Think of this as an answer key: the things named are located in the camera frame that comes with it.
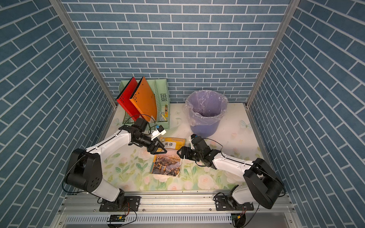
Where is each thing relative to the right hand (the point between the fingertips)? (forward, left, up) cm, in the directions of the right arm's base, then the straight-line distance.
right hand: (181, 154), depth 84 cm
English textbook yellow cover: (-4, +8, -7) cm, 11 cm away
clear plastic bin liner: (+33, -13, +7) cm, 36 cm away
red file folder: (+24, +38, +20) cm, 49 cm away
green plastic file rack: (+47, +21, +10) cm, 52 cm away
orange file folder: (+36, +31, +10) cm, 48 cm away
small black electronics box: (-33, +30, -11) cm, 46 cm away
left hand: (0, +9, +5) cm, 10 cm away
